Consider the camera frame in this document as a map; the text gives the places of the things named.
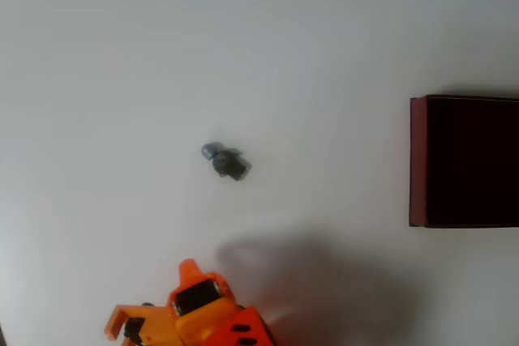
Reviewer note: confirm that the orange gripper with servo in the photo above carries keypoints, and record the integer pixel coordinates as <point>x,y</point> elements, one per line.
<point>197,294</point>

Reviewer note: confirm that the silver-helmeted toy figure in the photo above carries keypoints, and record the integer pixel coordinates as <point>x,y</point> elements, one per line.
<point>227,162</point>

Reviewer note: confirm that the dark red cardboard box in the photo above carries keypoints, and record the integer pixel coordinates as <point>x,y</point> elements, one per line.
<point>466,159</point>

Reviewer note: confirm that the orange camera mount bracket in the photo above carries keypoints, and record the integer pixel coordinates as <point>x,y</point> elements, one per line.
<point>152,319</point>

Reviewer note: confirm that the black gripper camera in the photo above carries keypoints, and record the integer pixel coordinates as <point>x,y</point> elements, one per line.
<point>134,326</point>

